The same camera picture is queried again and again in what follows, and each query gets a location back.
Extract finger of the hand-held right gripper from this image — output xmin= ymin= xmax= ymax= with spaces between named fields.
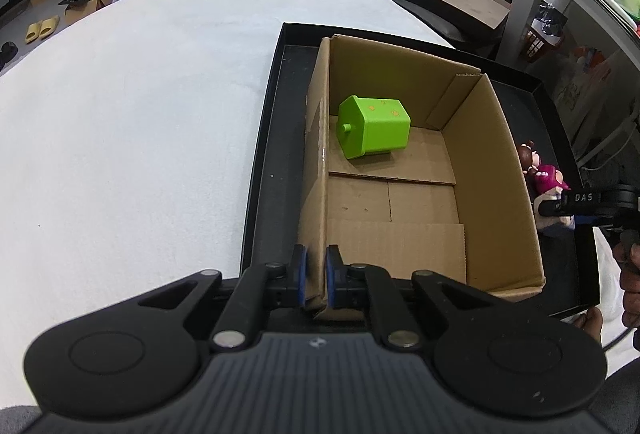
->
xmin=535 ymin=185 xmax=640 ymax=229

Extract white printed plastic bag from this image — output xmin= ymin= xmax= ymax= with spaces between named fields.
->
xmin=550 ymin=46 xmax=631 ymax=150

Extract large black tray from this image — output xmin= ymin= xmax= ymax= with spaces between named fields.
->
xmin=240 ymin=21 xmax=601 ymax=340

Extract green toy bin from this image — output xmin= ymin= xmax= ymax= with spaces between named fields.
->
xmin=337 ymin=95 xmax=412 ymax=160

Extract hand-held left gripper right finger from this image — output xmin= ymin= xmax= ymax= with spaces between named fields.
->
xmin=325 ymin=245 xmax=493 ymax=350

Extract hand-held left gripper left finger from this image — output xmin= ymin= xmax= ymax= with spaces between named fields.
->
xmin=137 ymin=245 xmax=308 ymax=352

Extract person's right hand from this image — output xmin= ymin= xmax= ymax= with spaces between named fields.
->
xmin=612 ymin=230 xmax=640 ymax=330

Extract black plastic bag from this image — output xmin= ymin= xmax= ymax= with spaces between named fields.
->
xmin=532 ymin=1 xmax=568 ymax=45

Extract brown-haired doll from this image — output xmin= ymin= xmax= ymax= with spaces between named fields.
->
xmin=517 ymin=141 xmax=545 ymax=176

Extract black cable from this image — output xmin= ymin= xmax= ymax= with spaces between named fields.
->
xmin=602 ymin=314 xmax=640 ymax=351

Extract open brown cardboard box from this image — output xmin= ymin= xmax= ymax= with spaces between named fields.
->
xmin=57 ymin=0 xmax=116 ymax=25

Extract pink-haired doll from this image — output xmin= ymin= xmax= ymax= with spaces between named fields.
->
xmin=531 ymin=163 xmax=572 ymax=195

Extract person's dark trousers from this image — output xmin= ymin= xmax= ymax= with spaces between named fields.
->
xmin=597 ymin=361 xmax=640 ymax=434

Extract red basket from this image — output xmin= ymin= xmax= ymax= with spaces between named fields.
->
xmin=519 ymin=26 xmax=563 ymax=64

